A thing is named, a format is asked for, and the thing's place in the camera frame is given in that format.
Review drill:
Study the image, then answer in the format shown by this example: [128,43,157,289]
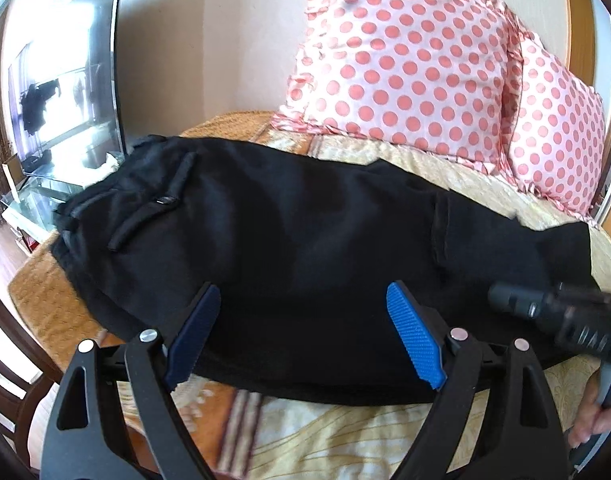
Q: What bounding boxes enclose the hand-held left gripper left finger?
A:
[42,282,222,480]

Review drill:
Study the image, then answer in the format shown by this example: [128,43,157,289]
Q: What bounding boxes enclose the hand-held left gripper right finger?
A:
[386,281,569,480]

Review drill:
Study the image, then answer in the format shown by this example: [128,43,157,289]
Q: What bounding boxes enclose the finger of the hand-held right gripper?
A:
[487,281,556,322]

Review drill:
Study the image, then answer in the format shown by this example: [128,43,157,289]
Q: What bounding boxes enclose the black pants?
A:
[50,134,595,407]

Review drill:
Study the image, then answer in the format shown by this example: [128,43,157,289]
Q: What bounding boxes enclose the person's right hand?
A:
[569,374,611,450]

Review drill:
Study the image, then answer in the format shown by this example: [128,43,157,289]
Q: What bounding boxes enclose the yellow orange patterned bedspread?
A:
[8,109,611,480]

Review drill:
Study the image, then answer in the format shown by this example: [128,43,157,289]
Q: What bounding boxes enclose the small pink polka dot pillow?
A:
[500,30,607,226]

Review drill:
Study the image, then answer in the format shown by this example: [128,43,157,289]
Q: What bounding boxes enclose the dark wooden chair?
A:
[0,277,58,480]

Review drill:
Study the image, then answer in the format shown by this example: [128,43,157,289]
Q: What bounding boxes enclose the glass television stand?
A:
[0,152,117,226]

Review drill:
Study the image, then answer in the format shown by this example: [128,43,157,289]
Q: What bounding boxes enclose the large pink polka dot pillow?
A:
[271,0,533,177]

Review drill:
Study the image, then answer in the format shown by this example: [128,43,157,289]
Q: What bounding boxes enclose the wooden headboard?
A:
[563,0,611,111]

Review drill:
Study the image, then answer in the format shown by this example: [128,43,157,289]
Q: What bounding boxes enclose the flat television screen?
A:
[8,0,127,173]

